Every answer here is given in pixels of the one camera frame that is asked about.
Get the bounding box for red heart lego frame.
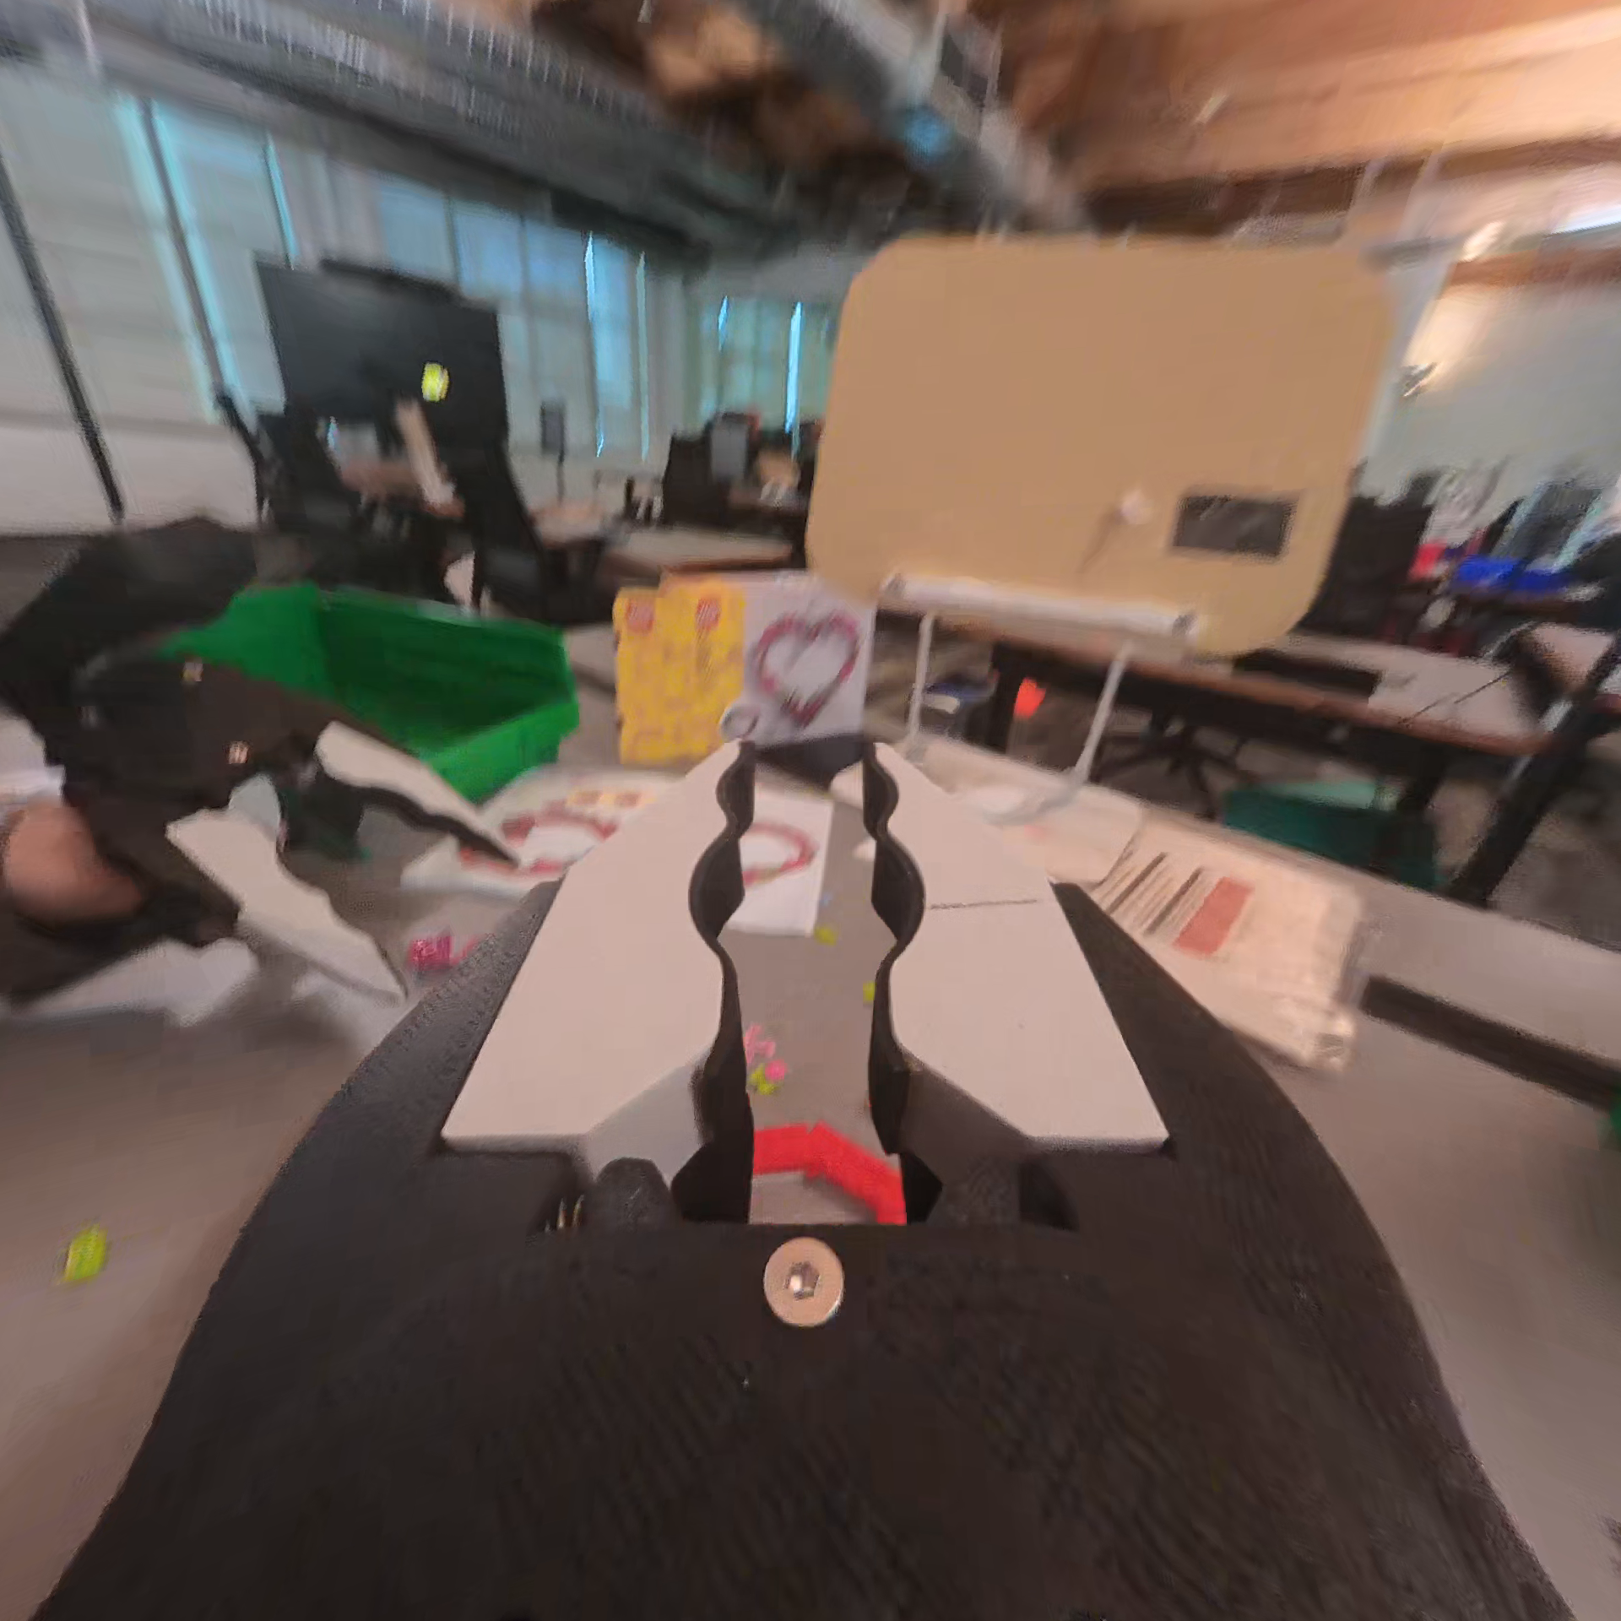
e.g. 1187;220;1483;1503
753;1121;908;1227

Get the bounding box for clear plastic bag with sheet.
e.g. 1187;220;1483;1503
1087;816;1376;1071

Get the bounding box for open instruction booklet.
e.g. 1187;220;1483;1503
406;772;838;940

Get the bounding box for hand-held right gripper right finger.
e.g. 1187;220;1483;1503
861;743;1170;1223

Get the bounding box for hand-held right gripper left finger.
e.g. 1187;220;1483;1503
440;741;763;1223

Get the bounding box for green plastic bin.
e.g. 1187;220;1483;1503
165;581;581;803

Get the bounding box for background office desks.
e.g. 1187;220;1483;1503
217;405;1621;913

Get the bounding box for yellow lego box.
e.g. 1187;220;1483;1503
612;573;879;768

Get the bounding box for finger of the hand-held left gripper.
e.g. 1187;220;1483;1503
165;810;410;1001
315;722;520;868

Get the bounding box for person's left hand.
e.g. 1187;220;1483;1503
0;803;147;918

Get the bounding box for green storage crate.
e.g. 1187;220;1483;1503
1222;776;1444;891

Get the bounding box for wood and white book stand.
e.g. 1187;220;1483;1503
803;231;1398;888

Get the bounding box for black monitor on stand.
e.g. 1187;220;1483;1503
253;259;508;438

